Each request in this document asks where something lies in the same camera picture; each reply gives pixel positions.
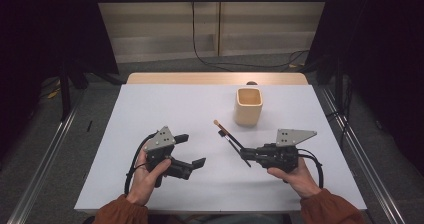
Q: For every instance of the black makeup brush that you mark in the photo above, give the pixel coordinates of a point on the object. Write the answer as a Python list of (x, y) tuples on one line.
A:
[(222, 133)]

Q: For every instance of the dark round knob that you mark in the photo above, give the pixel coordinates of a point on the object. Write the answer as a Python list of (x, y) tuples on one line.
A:
[(251, 83)]

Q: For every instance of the small black floor stick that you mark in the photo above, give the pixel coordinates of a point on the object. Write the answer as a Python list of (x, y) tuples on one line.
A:
[(89, 126)]

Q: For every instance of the orange-tipped makeup brush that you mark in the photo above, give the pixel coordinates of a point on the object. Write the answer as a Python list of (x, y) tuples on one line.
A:
[(220, 125)]

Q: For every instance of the aluminium floor rail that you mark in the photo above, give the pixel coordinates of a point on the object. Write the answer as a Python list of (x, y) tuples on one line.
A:
[(43, 164), (370, 157)]

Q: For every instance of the person's right hand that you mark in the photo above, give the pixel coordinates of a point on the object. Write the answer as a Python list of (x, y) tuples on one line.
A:
[(300, 180)]

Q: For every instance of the black metal stand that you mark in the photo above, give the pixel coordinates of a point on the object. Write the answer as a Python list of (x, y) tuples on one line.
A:
[(65, 94)]

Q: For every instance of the person's left hand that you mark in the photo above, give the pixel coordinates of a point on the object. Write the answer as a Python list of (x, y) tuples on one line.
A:
[(141, 184)]

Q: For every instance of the yellow floor tape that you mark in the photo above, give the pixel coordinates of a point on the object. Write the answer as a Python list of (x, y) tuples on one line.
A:
[(53, 93)]

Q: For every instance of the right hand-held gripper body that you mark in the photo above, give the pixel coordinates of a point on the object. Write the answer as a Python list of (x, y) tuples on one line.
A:
[(290, 135)]

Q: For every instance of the beige square cup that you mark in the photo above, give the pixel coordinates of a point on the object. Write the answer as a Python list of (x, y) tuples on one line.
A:
[(246, 115)]

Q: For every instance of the dark curtain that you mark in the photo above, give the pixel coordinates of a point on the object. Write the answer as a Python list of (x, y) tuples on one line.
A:
[(380, 50), (40, 27)]

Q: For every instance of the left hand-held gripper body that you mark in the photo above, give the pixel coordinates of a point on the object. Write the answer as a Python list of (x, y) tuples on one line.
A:
[(161, 139)]

